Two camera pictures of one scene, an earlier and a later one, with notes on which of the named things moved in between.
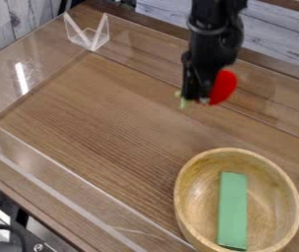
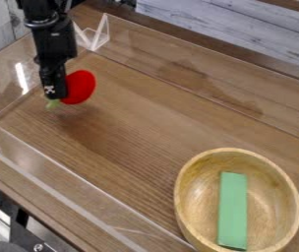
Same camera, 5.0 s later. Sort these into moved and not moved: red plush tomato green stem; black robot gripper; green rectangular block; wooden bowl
Moved: red plush tomato green stem; black robot gripper
Not moved: wooden bowl; green rectangular block
